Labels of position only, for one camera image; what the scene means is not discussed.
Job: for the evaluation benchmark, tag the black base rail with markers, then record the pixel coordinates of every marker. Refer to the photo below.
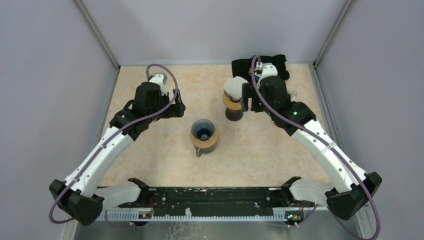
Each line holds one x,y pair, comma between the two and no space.
218,203

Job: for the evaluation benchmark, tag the clear glass carafe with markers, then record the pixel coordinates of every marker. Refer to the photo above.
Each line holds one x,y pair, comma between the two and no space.
200,151

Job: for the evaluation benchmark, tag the orange coffee filter pack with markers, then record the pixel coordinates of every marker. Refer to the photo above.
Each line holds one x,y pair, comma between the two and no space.
293,95

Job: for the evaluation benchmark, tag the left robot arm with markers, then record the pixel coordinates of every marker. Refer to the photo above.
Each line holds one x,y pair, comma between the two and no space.
79,194

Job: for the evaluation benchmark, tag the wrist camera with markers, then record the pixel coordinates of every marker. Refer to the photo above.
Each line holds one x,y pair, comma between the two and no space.
267,70
161,80

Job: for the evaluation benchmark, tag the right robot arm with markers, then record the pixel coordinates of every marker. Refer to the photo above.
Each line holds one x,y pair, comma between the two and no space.
345,195

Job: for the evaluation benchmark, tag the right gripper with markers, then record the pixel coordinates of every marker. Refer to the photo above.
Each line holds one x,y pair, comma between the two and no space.
248,91

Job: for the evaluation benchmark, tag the black printed cloth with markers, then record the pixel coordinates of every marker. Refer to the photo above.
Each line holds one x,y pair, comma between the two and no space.
242,67

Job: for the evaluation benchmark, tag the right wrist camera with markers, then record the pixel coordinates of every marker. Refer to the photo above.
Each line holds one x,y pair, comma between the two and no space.
267,70

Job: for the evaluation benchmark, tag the blue glass dripper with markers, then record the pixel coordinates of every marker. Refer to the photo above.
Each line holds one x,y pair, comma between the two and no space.
203,129

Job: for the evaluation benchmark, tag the white paper coffee filter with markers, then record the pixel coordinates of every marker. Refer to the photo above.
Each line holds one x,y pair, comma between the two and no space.
233,87

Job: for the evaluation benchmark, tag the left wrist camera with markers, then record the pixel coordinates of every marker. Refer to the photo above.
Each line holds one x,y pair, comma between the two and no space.
161,80

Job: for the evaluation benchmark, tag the clear ribbed glass dripper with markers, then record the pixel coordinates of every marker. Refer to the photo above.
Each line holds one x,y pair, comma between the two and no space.
235,100

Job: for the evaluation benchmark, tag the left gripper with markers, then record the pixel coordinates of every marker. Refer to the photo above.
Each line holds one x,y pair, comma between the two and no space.
174,109

